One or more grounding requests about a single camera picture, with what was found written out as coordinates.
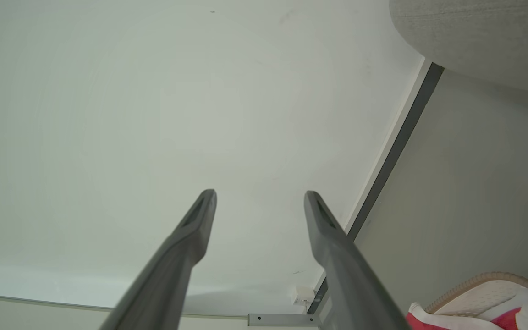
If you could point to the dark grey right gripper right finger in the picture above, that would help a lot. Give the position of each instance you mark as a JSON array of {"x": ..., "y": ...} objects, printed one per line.
[{"x": 351, "y": 275}]

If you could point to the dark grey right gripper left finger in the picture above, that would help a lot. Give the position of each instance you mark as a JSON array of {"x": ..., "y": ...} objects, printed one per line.
[{"x": 167, "y": 270}]

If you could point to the woven beige laundry basket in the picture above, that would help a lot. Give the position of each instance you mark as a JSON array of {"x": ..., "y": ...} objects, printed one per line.
[{"x": 484, "y": 286}]

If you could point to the dark grey skirting strip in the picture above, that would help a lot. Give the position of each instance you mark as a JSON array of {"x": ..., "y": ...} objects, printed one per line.
[{"x": 394, "y": 151}]

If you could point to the red and white garment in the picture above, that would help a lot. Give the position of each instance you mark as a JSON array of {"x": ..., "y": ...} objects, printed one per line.
[{"x": 511, "y": 316}]

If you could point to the grey fabric cushion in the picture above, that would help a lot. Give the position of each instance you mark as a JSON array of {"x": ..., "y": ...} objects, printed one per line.
[{"x": 484, "y": 36}]

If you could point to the white wall socket box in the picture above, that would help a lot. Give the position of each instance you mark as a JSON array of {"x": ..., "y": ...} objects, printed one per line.
[{"x": 304, "y": 294}]

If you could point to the grey metal floor bracket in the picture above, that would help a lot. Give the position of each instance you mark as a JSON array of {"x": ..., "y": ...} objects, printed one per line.
[{"x": 282, "y": 319}]

